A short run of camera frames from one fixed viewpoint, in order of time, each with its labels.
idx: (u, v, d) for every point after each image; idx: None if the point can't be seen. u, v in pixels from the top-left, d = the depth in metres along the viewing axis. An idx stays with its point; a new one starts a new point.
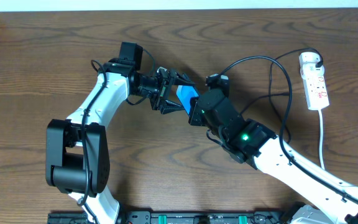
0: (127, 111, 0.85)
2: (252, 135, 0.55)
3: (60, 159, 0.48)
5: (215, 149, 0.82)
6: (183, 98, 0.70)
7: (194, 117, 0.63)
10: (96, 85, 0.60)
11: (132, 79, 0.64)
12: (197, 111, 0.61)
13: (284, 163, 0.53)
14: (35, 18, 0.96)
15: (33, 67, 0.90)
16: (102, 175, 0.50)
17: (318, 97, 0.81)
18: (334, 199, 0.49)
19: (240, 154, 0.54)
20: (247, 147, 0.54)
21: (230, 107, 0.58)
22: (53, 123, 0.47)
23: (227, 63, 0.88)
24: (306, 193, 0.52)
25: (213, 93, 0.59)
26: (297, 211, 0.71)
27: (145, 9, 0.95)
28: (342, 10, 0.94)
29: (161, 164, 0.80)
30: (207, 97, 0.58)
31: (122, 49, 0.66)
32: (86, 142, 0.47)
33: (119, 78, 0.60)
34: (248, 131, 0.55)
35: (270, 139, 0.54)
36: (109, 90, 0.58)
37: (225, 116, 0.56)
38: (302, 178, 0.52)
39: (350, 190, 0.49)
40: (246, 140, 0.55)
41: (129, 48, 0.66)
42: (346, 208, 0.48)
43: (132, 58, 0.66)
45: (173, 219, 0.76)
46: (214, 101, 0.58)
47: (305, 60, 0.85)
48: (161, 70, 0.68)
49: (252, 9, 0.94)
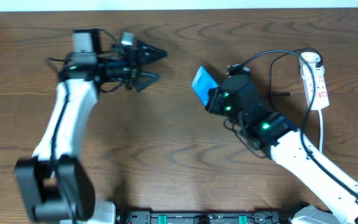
0: (127, 111, 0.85)
2: (273, 124, 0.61)
3: (39, 201, 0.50)
5: (215, 149, 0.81)
6: (199, 88, 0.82)
7: (213, 106, 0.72)
10: (59, 96, 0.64)
11: (97, 79, 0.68)
12: (216, 98, 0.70)
13: (302, 158, 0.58)
14: (35, 18, 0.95)
15: (33, 67, 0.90)
16: (86, 200, 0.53)
17: (318, 98, 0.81)
18: (346, 198, 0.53)
19: (257, 140, 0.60)
20: (266, 134, 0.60)
21: (252, 93, 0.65)
22: (20, 166, 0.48)
23: (227, 63, 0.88)
24: (319, 190, 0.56)
25: (238, 78, 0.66)
26: (299, 209, 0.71)
27: (145, 9, 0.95)
28: (342, 10, 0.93)
29: (161, 164, 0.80)
30: (233, 81, 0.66)
31: (76, 42, 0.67)
32: (61, 180, 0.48)
33: (83, 86, 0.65)
34: (270, 121, 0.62)
35: (289, 130, 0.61)
36: (73, 104, 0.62)
37: (247, 102, 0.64)
38: (317, 175, 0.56)
39: None
40: (266, 128, 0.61)
41: (82, 40, 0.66)
42: (357, 209, 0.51)
43: (91, 51, 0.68)
45: (173, 219, 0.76)
46: (239, 84, 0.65)
47: (305, 60, 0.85)
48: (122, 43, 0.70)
49: (252, 9, 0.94)
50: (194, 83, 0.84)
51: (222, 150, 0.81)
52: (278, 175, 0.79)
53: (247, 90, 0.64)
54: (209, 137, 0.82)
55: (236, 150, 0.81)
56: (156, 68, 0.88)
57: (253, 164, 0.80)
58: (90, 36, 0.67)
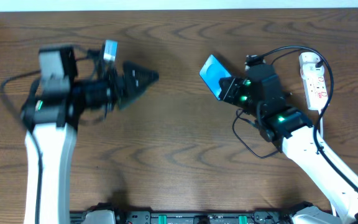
0: (127, 111, 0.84)
2: (288, 118, 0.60)
3: None
5: (215, 149, 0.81)
6: (209, 78, 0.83)
7: (225, 94, 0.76)
10: (28, 154, 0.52)
11: (71, 111, 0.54)
12: (234, 87, 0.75)
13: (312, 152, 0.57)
14: (35, 18, 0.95)
15: (33, 67, 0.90)
16: None
17: (318, 97, 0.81)
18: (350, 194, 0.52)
19: (271, 132, 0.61)
20: (280, 127, 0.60)
21: (276, 84, 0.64)
22: None
23: (227, 63, 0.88)
24: (325, 183, 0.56)
25: (263, 68, 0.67)
26: (302, 209, 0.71)
27: (145, 9, 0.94)
28: (343, 10, 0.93)
29: (161, 165, 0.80)
30: (257, 70, 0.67)
31: (45, 63, 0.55)
32: None
33: (56, 135, 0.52)
34: (286, 114, 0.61)
35: (303, 126, 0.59)
36: (48, 172, 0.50)
37: (270, 94, 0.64)
38: (325, 170, 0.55)
39: None
40: (279, 121, 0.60)
41: (54, 61, 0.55)
42: None
43: (61, 74, 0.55)
45: (173, 219, 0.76)
46: (261, 73, 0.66)
47: (305, 60, 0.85)
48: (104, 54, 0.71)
49: (252, 9, 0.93)
50: (202, 70, 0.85)
51: (222, 150, 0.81)
52: (279, 175, 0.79)
53: (271, 82, 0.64)
54: (209, 137, 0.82)
55: (237, 150, 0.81)
56: (156, 69, 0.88)
57: (253, 164, 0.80)
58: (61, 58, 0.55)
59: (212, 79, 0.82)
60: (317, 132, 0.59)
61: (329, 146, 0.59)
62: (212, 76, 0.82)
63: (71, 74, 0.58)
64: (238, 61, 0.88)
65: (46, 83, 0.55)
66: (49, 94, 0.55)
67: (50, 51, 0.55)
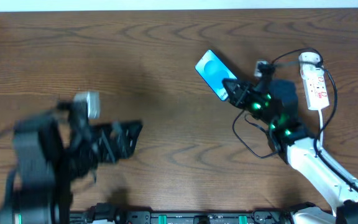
0: (127, 111, 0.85)
2: (293, 132, 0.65)
3: None
5: (215, 149, 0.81)
6: (209, 74, 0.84)
7: (232, 100, 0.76)
10: None
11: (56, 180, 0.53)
12: (245, 93, 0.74)
13: (309, 154, 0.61)
14: (35, 18, 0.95)
15: (32, 67, 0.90)
16: None
17: (318, 97, 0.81)
18: (342, 186, 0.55)
19: (279, 145, 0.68)
20: (287, 141, 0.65)
21: (294, 106, 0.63)
22: None
23: (227, 63, 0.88)
24: (321, 179, 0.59)
25: (289, 87, 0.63)
26: (303, 209, 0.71)
27: (145, 8, 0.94)
28: (343, 10, 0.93)
29: (161, 165, 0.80)
30: (281, 87, 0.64)
31: (20, 152, 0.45)
32: None
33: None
34: (293, 130, 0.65)
35: (306, 137, 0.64)
36: None
37: (286, 112, 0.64)
38: (321, 167, 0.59)
39: None
40: (286, 135, 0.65)
41: (30, 145, 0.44)
42: (350, 195, 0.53)
43: (43, 162, 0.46)
45: (173, 219, 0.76)
46: (285, 93, 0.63)
47: (305, 61, 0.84)
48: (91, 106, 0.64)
49: (252, 9, 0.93)
50: (199, 65, 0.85)
51: (223, 150, 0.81)
52: (279, 175, 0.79)
53: (292, 102, 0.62)
54: (209, 137, 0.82)
55: (236, 150, 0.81)
56: (156, 69, 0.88)
57: (253, 164, 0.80)
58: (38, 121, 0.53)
59: (211, 76, 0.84)
60: (319, 144, 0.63)
61: (327, 152, 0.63)
62: (212, 73, 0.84)
63: (59, 151, 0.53)
64: (238, 61, 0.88)
65: (25, 173, 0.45)
66: (30, 186, 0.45)
67: (25, 133, 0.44)
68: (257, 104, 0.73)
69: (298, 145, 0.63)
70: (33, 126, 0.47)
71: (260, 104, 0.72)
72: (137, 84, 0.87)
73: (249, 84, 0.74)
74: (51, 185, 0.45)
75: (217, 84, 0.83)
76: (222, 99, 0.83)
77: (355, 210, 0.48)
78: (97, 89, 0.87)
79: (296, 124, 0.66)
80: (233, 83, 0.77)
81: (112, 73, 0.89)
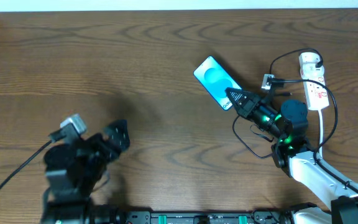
0: (128, 111, 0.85)
2: (296, 148, 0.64)
3: None
5: (215, 149, 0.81)
6: (209, 81, 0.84)
7: (238, 110, 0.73)
10: None
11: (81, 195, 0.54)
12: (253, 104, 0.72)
13: (309, 162, 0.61)
14: (35, 18, 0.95)
15: (32, 67, 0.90)
16: None
17: (318, 97, 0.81)
18: (337, 185, 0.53)
19: (283, 161, 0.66)
20: (289, 155, 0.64)
21: (304, 127, 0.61)
22: None
23: (227, 63, 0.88)
24: (317, 184, 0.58)
25: (298, 107, 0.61)
26: (304, 209, 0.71)
27: (145, 9, 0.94)
28: (343, 10, 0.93)
29: (161, 165, 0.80)
30: (291, 107, 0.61)
31: (53, 184, 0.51)
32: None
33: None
34: (298, 148, 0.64)
35: (307, 152, 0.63)
36: None
37: (294, 133, 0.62)
38: (318, 173, 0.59)
39: (353, 184, 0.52)
40: (289, 150, 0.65)
41: (63, 182, 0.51)
42: (344, 192, 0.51)
43: (69, 187, 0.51)
45: (173, 219, 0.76)
46: (294, 114, 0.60)
47: (305, 61, 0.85)
48: (74, 132, 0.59)
49: (252, 9, 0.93)
50: (198, 73, 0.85)
51: (223, 150, 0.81)
52: (279, 175, 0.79)
53: (302, 125, 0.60)
54: (209, 137, 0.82)
55: (237, 150, 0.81)
56: (156, 70, 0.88)
57: (253, 165, 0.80)
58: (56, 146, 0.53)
59: (212, 83, 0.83)
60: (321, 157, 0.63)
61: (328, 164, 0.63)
62: (213, 80, 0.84)
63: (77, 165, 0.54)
64: (238, 61, 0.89)
65: (56, 193, 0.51)
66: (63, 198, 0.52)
67: (56, 168, 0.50)
68: (266, 117, 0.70)
69: (299, 156, 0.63)
70: (59, 158, 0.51)
71: (269, 116, 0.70)
72: (137, 84, 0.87)
73: (258, 99, 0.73)
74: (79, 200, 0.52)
75: (218, 93, 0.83)
76: (224, 109, 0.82)
77: (350, 203, 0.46)
78: (97, 89, 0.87)
79: (302, 141, 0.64)
80: (238, 93, 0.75)
81: (112, 73, 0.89)
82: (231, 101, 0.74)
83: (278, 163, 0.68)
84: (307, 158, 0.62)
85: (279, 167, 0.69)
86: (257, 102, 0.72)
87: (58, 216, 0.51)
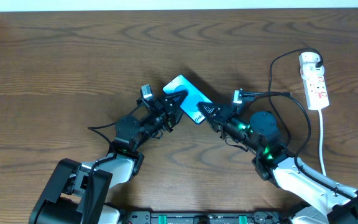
0: (127, 111, 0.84)
2: (275, 157, 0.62)
3: (97, 187, 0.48)
5: (215, 149, 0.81)
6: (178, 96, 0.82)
7: (213, 119, 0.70)
10: (104, 162, 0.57)
11: (140, 154, 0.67)
12: (227, 116, 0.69)
13: (293, 171, 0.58)
14: (35, 18, 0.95)
15: (32, 67, 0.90)
16: (105, 190, 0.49)
17: (318, 97, 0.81)
18: (327, 194, 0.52)
19: (266, 172, 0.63)
20: (271, 167, 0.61)
21: (277, 135, 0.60)
22: (91, 183, 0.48)
23: (227, 63, 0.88)
24: (307, 193, 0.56)
25: (266, 119, 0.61)
26: (302, 210, 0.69)
27: (145, 9, 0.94)
28: (343, 10, 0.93)
29: (161, 164, 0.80)
30: (260, 122, 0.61)
31: (118, 146, 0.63)
32: (91, 186, 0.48)
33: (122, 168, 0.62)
34: (275, 155, 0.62)
35: (288, 158, 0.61)
36: (109, 163, 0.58)
37: (271, 142, 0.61)
38: (306, 183, 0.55)
39: (342, 188, 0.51)
40: (270, 160, 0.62)
41: (125, 147, 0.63)
42: (337, 200, 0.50)
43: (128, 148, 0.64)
45: (173, 219, 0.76)
46: (266, 126, 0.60)
47: (305, 61, 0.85)
48: (142, 98, 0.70)
49: (252, 9, 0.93)
50: (166, 89, 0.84)
51: (223, 150, 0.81)
52: None
53: (275, 135, 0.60)
54: (209, 137, 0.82)
55: (236, 150, 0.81)
56: (156, 70, 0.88)
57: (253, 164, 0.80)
58: (123, 119, 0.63)
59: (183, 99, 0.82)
60: (299, 162, 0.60)
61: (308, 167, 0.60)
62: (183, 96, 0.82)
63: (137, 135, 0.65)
64: (238, 61, 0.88)
65: (117, 146, 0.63)
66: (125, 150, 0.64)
67: (122, 139, 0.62)
68: (242, 126, 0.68)
69: (281, 167, 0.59)
70: (127, 130, 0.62)
71: (245, 124, 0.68)
72: (137, 84, 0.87)
73: (234, 106, 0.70)
74: (135, 154, 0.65)
75: (190, 107, 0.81)
76: (196, 122, 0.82)
77: (345, 213, 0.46)
78: (97, 89, 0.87)
79: (279, 147, 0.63)
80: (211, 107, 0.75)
81: (112, 73, 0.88)
82: (204, 114, 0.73)
83: (262, 175, 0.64)
84: (289, 167, 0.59)
85: (264, 179, 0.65)
86: (233, 110, 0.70)
87: (122, 152, 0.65)
